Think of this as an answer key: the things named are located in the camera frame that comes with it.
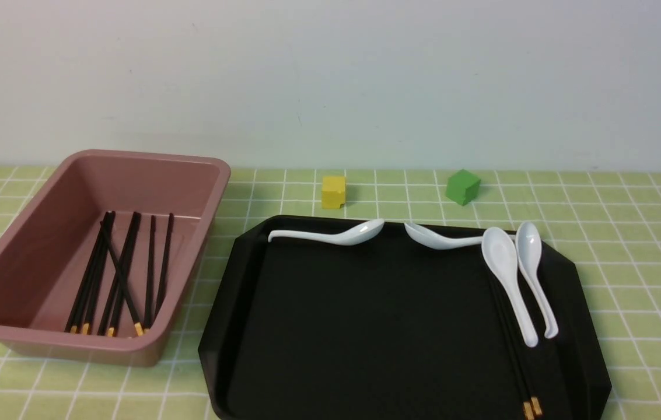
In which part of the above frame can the black chopstick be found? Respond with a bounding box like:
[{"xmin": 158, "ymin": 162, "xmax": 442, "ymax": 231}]
[
  {"xmin": 65, "ymin": 232, "xmax": 103, "ymax": 333},
  {"xmin": 496, "ymin": 285, "xmax": 544, "ymax": 419},
  {"xmin": 489, "ymin": 274, "xmax": 537, "ymax": 419}
]

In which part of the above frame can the yellow wooden cube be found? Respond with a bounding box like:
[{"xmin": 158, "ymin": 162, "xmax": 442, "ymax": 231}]
[{"xmin": 320, "ymin": 176, "xmax": 347, "ymax": 209}]

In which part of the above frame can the white spoon far left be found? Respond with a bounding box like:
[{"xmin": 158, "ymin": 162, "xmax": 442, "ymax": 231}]
[{"xmin": 267, "ymin": 219, "xmax": 386, "ymax": 246}]

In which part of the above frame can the white spoon centre back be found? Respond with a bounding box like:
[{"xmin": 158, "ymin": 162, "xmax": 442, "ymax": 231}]
[{"xmin": 403, "ymin": 222, "xmax": 482, "ymax": 250}]

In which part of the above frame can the black plastic tray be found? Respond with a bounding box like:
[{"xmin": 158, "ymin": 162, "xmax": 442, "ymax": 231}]
[{"xmin": 198, "ymin": 215, "xmax": 613, "ymax": 420}]

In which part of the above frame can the green wooden cube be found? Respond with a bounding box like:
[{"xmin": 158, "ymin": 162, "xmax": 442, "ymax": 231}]
[{"xmin": 445, "ymin": 169, "xmax": 481, "ymax": 207}]

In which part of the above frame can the white spoon large right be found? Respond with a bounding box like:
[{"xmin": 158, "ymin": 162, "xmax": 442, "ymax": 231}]
[{"xmin": 481, "ymin": 227, "xmax": 539, "ymax": 348}]

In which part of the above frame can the white spoon far right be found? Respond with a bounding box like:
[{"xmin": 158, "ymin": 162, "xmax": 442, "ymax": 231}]
[{"xmin": 515, "ymin": 221, "xmax": 559, "ymax": 340}]

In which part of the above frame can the black chopstick crossing in bin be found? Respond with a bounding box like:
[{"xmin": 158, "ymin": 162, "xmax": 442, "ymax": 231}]
[{"xmin": 100, "ymin": 220, "xmax": 145, "ymax": 337}]

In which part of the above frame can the pink plastic bin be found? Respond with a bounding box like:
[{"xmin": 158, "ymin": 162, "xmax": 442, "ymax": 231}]
[{"xmin": 0, "ymin": 150, "xmax": 231, "ymax": 366}]

